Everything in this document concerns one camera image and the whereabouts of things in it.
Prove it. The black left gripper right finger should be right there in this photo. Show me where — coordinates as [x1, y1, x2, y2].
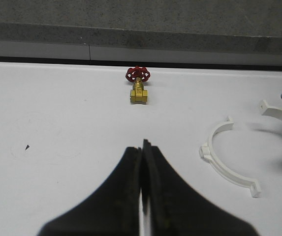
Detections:
[140, 140, 258, 236]

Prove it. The grey stone counter ledge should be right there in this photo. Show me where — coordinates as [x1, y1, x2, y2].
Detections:
[0, 0, 282, 65]

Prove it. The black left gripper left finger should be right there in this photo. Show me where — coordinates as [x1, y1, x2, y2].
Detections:
[39, 147, 141, 236]

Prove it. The white half pipe clamp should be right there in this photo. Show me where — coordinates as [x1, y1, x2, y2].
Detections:
[199, 116, 261, 198]

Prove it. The brass valve red handwheel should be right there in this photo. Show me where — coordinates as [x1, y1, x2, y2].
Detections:
[125, 66, 151, 104]

